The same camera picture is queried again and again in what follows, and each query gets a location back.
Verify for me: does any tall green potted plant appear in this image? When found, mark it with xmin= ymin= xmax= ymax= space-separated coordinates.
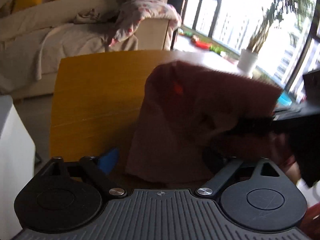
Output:
xmin=247 ymin=0 xmax=316 ymax=54

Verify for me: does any floral pink blanket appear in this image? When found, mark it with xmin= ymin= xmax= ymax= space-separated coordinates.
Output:
xmin=108 ymin=0 xmax=182 ymax=46

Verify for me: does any red plastic basin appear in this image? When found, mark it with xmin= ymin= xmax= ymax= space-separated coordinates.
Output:
xmin=194 ymin=40 xmax=212 ymax=50

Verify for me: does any pink ribbed child's dress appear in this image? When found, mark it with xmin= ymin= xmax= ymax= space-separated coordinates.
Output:
xmin=125 ymin=61 xmax=281 ymax=184

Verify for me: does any white plant pot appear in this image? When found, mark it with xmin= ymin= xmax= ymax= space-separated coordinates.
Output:
xmin=237 ymin=49 xmax=258 ymax=75

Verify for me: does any white side table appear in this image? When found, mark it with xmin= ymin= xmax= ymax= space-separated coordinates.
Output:
xmin=1 ymin=95 xmax=36 ymax=239

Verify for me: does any beige covered sofa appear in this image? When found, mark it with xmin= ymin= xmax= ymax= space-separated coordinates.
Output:
xmin=1 ymin=0 xmax=172 ymax=99

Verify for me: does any small green plant tray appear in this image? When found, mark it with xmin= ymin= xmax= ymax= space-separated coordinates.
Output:
xmin=209 ymin=44 xmax=226 ymax=56

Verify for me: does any turquoise plastic basin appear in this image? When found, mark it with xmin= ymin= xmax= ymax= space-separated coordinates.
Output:
xmin=277 ymin=92 xmax=292 ymax=107

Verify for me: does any crumpled beige cloth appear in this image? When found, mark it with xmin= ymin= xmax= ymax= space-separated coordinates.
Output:
xmin=73 ymin=9 xmax=100 ymax=24

